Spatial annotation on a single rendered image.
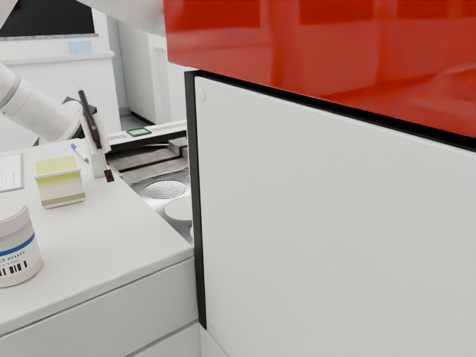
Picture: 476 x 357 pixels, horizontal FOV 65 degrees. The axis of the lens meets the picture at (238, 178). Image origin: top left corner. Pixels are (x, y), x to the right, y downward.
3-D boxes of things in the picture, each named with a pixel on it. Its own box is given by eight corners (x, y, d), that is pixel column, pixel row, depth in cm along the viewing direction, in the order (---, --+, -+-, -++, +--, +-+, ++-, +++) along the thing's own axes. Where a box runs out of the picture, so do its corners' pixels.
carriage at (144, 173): (231, 165, 112) (231, 156, 111) (112, 199, 93) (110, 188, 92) (217, 157, 118) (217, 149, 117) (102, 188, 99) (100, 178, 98)
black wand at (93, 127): (75, 88, 74) (76, 86, 73) (82, 88, 75) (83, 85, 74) (107, 183, 72) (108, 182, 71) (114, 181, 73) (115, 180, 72)
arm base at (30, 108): (33, 149, 122) (-25, 117, 108) (62, 100, 127) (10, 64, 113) (61, 157, 110) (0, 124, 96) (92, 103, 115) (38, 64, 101)
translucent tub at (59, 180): (87, 202, 68) (81, 167, 65) (42, 211, 65) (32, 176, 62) (82, 185, 74) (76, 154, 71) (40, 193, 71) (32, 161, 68)
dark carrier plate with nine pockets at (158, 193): (338, 203, 82) (338, 201, 82) (205, 261, 63) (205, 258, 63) (244, 156, 107) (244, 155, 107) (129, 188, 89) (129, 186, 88)
